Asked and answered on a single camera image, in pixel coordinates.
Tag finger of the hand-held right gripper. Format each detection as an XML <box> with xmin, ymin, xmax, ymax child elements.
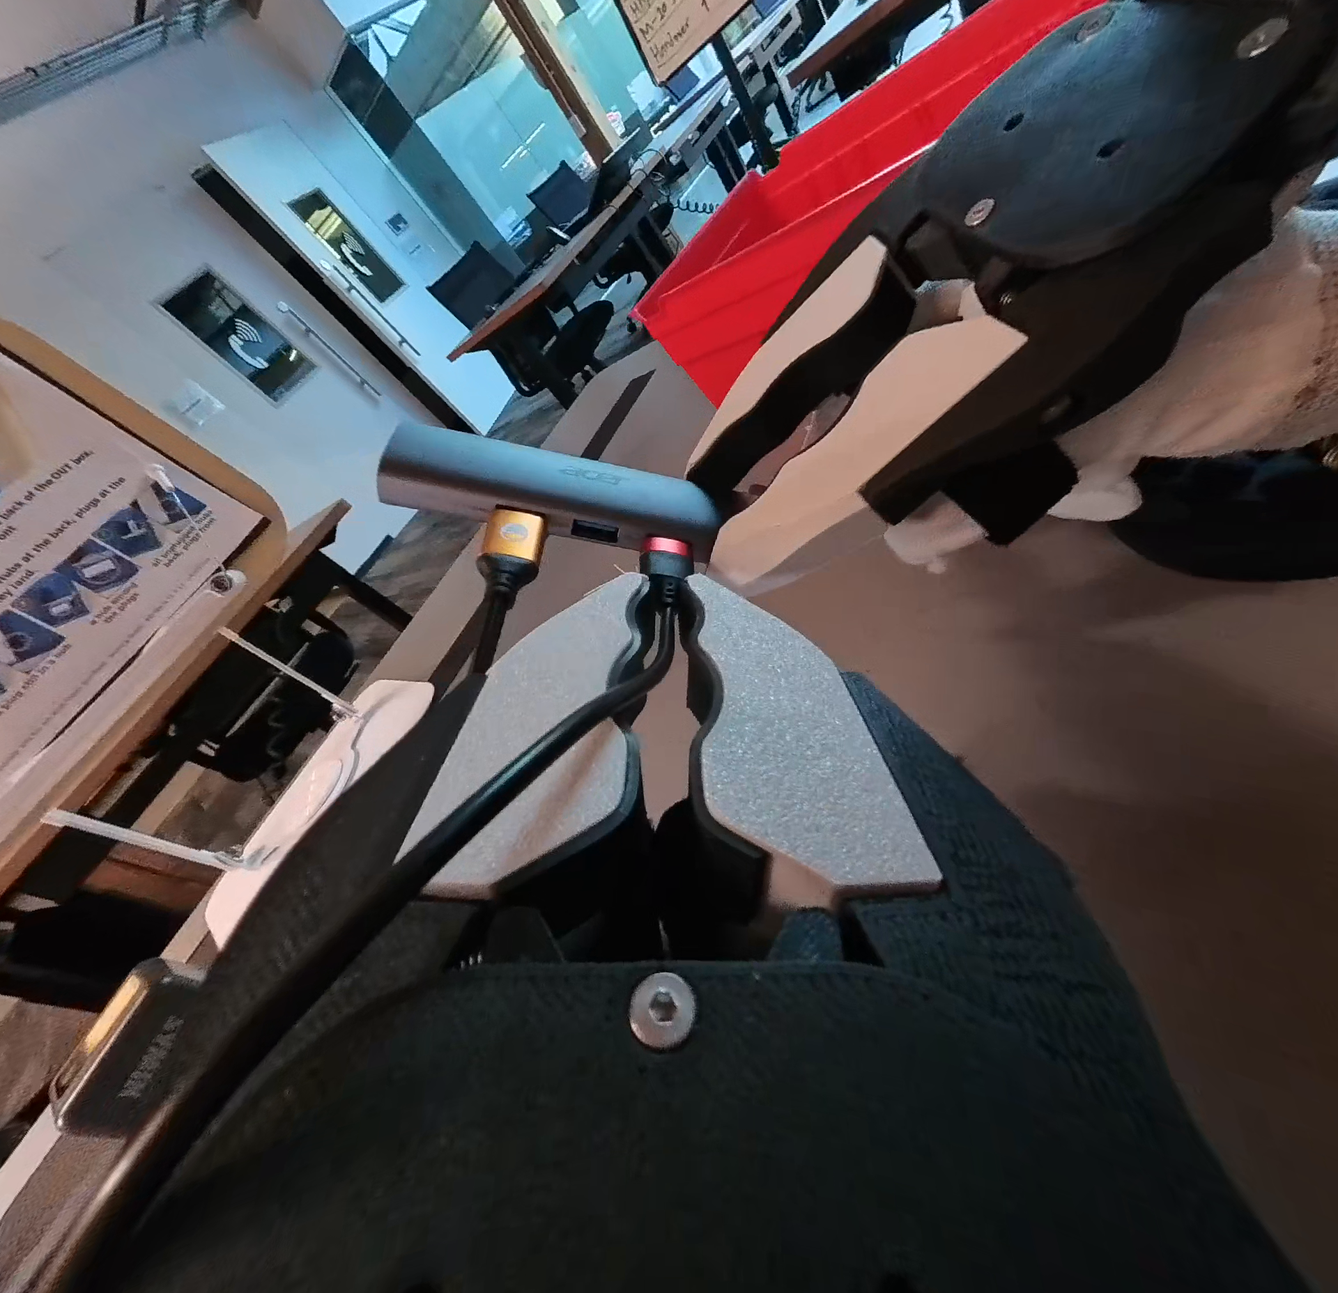
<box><xmin>683</xmin><ymin>236</ymin><xmax>916</xmax><ymax>494</ymax></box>
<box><xmin>711</xmin><ymin>311</ymin><xmax>1033</xmax><ymax>588</ymax></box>

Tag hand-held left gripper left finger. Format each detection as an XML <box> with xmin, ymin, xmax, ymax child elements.
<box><xmin>397</xmin><ymin>573</ymin><xmax>654</xmax><ymax>933</ymax></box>

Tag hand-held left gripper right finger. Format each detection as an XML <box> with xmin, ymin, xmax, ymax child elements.
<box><xmin>656</xmin><ymin>573</ymin><xmax>941</xmax><ymax>933</ymax></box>

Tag black usb cable red plug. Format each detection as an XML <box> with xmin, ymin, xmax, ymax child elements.
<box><xmin>63</xmin><ymin>536</ymin><xmax>696</xmax><ymax>1293</ymax></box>

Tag black usb cable orange plugs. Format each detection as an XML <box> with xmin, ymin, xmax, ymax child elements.
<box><xmin>451</xmin><ymin>503</ymin><xmax>551</xmax><ymax>700</ymax></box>

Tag grey usb hub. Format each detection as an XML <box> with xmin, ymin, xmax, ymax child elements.
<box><xmin>375</xmin><ymin>422</ymin><xmax>725</xmax><ymax>568</ymax></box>

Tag person's right hand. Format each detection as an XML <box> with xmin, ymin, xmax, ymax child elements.
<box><xmin>887</xmin><ymin>200</ymin><xmax>1338</xmax><ymax>573</ymax></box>

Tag red plastic bin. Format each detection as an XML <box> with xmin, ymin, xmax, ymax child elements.
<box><xmin>630</xmin><ymin>0</ymin><xmax>1176</xmax><ymax>408</ymax></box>

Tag white board stand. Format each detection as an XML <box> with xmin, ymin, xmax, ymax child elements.
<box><xmin>41</xmin><ymin>625</ymin><xmax>437</xmax><ymax>941</ymax></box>

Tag black office chair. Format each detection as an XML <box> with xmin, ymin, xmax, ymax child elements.
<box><xmin>517</xmin><ymin>300</ymin><xmax>617</xmax><ymax>406</ymax></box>

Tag wooden office desk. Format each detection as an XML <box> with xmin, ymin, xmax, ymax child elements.
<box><xmin>449</xmin><ymin>159</ymin><xmax>680</xmax><ymax>406</ymax></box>

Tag handwritten whiteboard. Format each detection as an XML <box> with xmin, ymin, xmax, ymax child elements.
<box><xmin>594</xmin><ymin>0</ymin><xmax>767</xmax><ymax>88</ymax></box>

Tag instruction sheet on board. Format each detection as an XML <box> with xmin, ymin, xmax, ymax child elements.
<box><xmin>0</xmin><ymin>319</ymin><xmax>291</xmax><ymax>868</ymax></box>

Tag phone icon door window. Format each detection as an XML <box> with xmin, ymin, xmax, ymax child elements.
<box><xmin>158</xmin><ymin>265</ymin><xmax>317</xmax><ymax>405</ymax></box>

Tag dark framed booth door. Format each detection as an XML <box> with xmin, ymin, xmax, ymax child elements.
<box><xmin>192</xmin><ymin>112</ymin><xmax>497</xmax><ymax>433</ymax></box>

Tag black rectangular device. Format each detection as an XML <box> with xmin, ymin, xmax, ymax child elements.
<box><xmin>46</xmin><ymin>956</ymin><xmax>212</xmax><ymax>1139</ymax></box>

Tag metal door handle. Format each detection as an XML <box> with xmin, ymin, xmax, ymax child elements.
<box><xmin>277</xmin><ymin>300</ymin><xmax>380</xmax><ymax>397</ymax></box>

